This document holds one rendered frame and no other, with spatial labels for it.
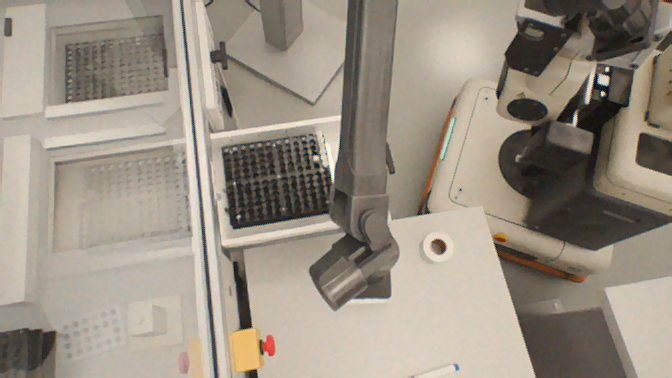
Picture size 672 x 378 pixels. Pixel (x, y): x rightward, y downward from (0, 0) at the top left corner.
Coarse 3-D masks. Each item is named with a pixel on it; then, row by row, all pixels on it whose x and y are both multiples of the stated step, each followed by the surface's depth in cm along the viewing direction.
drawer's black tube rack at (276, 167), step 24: (240, 144) 99; (264, 144) 99; (288, 144) 100; (312, 144) 103; (240, 168) 97; (264, 168) 101; (288, 168) 98; (312, 168) 98; (240, 192) 99; (264, 192) 95; (288, 192) 99; (312, 192) 96; (240, 216) 93; (264, 216) 94; (288, 216) 97
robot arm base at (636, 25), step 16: (640, 0) 74; (656, 0) 77; (608, 16) 74; (624, 16) 74; (640, 16) 74; (592, 32) 80; (608, 32) 76; (624, 32) 75; (640, 32) 75; (608, 48) 79; (624, 48) 76; (640, 48) 75
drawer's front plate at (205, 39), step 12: (204, 12) 108; (204, 24) 106; (204, 36) 105; (204, 48) 104; (204, 60) 103; (204, 72) 102; (216, 72) 113; (204, 84) 101; (216, 96) 105; (216, 108) 101; (216, 120) 104
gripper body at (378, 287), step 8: (368, 280) 71; (376, 280) 71; (384, 280) 73; (368, 288) 73; (376, 288) 73; (384, 288) 73; (360, 296) 72; (368, 296) 72; (376, 296) 72; (384, 296) 72
